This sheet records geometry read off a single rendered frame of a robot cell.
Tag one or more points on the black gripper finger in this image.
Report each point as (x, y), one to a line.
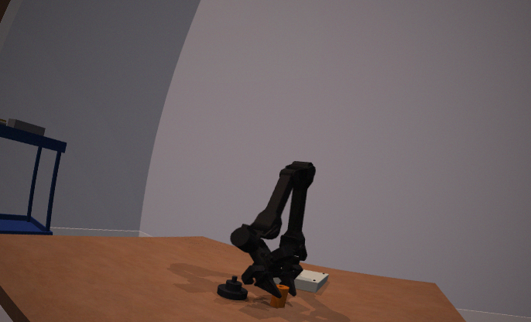
(289, 281)
(267, 283)

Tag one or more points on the orange knob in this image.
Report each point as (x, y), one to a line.
(280, 302)

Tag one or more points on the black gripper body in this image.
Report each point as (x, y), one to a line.
(259, 267)

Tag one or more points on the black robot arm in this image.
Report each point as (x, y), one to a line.
(296, 177)

